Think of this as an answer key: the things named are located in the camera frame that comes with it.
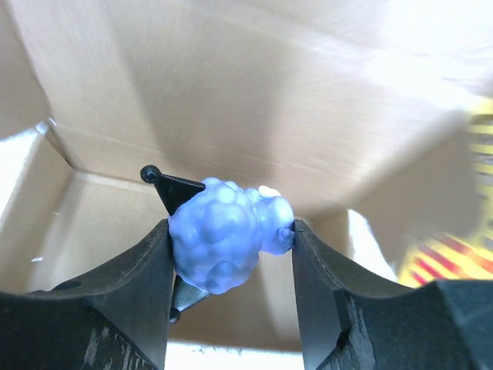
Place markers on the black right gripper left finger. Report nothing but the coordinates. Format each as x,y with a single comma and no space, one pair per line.
115,316

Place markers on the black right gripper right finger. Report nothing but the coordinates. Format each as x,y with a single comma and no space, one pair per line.
352,318

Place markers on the purple sheep toy figure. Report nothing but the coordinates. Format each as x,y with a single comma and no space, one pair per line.
217,230

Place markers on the brown cardboard express box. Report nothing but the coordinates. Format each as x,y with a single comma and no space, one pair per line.
356,111

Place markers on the yellow plastic shopping basket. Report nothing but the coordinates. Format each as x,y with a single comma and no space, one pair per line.
465,254

